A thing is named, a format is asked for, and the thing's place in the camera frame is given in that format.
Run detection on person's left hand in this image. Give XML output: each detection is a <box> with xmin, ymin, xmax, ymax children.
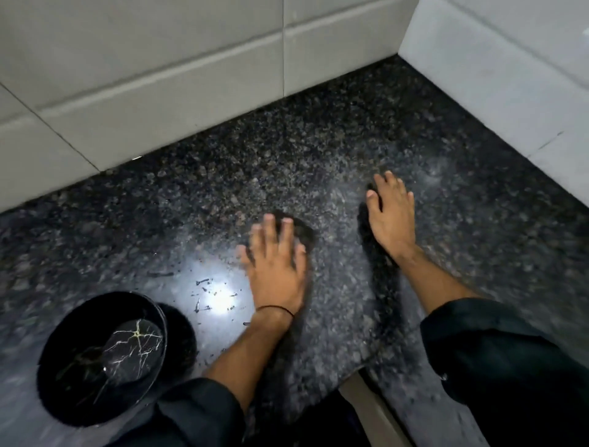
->
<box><xmin>236</xmin><ymin>213</ymin><xmax>308</xmax><ymax>319</ymax></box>

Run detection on person's right hand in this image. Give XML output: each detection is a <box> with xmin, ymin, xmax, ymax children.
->
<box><xmin>366</xmin><ymin>171</ymin><xmax>417</xmax><ymax>263</ymax></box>

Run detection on checkered cleaning cloth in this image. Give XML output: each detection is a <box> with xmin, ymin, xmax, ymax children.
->
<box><xmin>246</xmin><ymin>209</ymin><xmax>319</xmax><ymax>268</ymax></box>

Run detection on person's left forearm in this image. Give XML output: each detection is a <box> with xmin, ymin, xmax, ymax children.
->
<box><xmin>202</xmin><ymin>307</ymin><xmax>295</xmax><ymax>413</ymax></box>

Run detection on person's right forearm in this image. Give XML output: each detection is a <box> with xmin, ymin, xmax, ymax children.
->
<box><xmin>393</xmin><ymin>246</ymin><xmax>484</xmax><ymax>316</ymax></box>

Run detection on person's legs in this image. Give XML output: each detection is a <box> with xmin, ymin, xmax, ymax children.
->
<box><xmin>246</xmin><ymin>389</ymin><xmax>374</xmax><ymax>447</ymax></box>

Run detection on person's left dark sleeve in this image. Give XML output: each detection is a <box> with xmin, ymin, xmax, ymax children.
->
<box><xmin>103</xmin><ymin>377</ymin><xmax>247</xmax><ymax>447</ymax></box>

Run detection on person's dark sleeve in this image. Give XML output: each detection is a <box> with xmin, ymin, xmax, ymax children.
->
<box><xmin>419</xmin><ymin>298</ymin><xmax>589</xmax><ymax>447</ymax></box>
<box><xmin>103</xmin><ymin>377</ymin><xmax>247</xmax><ymax>447</ymax></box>

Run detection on person's right dark sleeve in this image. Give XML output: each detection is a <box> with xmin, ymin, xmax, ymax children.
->
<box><xmin>419</xmin><ymin>298</ymin><xmax>589</xmax><ymax>447</ymax></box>

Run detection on black wrist band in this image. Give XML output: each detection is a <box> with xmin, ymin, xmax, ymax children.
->
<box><xmin>255</xmin><ymin>305</ymin><xmax>295</xmax><ymax>319</ymax></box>

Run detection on black marbled bowl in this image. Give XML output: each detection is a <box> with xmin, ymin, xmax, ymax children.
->
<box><xmin>36</xmin><ymin>290</ymin><xmax>169</xmax><ymax>428</ymax></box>

